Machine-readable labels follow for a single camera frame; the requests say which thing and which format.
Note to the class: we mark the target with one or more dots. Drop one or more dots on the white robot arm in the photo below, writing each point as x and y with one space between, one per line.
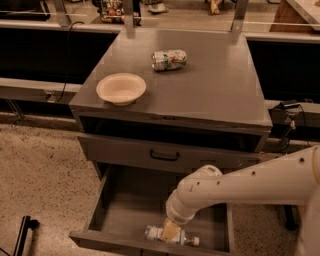
292 179

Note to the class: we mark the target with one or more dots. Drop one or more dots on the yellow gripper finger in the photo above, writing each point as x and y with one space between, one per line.
170 230

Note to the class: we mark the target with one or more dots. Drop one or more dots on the clear plastic water bottle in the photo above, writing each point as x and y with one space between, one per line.
154 233

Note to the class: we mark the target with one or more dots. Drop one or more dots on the colourful snack rack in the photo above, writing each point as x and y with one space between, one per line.
113 12

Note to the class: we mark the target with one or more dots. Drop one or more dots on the black power adapter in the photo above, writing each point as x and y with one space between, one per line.
285 113

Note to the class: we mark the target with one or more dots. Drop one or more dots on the grey drawer cabinet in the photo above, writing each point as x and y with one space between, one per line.
214 101

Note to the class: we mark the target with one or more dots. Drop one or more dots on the black metal stand leg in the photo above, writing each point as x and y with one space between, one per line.
290 223

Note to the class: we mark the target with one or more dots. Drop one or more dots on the open grey middle drawer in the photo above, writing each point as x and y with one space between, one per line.
130 199

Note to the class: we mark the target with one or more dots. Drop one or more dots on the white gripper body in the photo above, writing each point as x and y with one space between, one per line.
180 215

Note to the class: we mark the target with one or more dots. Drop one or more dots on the grey top drawer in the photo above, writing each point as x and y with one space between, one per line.
135 153

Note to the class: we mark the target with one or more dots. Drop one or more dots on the crushed green soda can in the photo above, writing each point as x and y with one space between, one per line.
166 60

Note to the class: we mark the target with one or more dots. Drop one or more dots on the black handle bar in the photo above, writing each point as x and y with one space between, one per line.
27 224

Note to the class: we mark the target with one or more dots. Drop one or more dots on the beige paper bowl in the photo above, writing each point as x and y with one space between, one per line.
121 89

